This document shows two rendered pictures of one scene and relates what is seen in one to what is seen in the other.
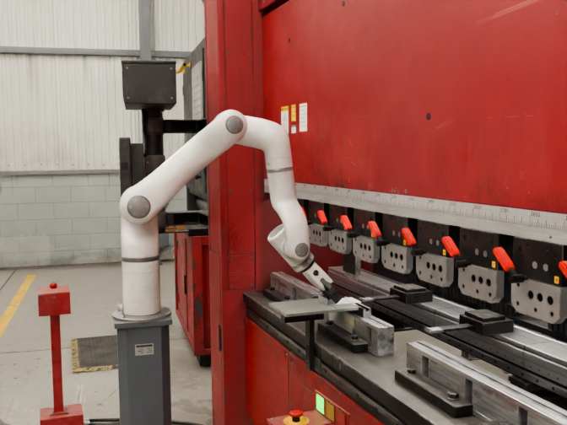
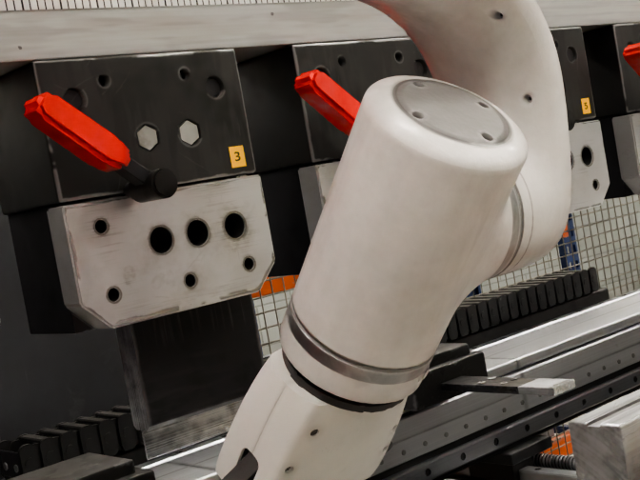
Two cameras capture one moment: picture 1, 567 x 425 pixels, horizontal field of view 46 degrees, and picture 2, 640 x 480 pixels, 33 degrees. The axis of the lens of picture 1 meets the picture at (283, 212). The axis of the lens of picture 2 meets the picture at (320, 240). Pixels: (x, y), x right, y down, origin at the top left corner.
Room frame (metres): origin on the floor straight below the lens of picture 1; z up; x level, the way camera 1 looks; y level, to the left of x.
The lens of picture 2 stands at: (2.48, 0.48, 1.24)
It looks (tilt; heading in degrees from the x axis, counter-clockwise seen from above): 3 degrees down; 250
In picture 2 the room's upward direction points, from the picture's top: 10 degrees counter-clockwise
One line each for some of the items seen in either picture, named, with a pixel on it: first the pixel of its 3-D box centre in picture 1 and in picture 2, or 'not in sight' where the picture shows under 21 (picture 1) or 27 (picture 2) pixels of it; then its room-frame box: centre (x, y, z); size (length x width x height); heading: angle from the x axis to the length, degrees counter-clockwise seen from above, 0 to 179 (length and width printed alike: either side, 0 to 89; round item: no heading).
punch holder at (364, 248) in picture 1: (374, 234); (351, 154); (2.15, -0.30, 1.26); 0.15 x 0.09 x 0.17; 20
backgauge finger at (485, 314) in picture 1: (465, 323); (464, 375); (1.96, -0.54, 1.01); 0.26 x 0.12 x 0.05; 110
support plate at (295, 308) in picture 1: (312, 306); not in sight; (2.27, -0.10, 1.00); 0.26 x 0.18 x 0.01; 110
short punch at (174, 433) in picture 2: (351, 265); (196, 370); (2.32, -0.24, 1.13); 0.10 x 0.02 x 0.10; 20
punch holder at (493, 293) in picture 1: (491, 263); not in sight; (1.59, -0.50, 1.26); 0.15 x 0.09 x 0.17; 20
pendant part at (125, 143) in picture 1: (132, 174); not in sight; (3.26, 0.73, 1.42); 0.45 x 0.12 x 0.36; 13
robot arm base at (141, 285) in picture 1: (141, 287); not in sight; (2.14, 0.47, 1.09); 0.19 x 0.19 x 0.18
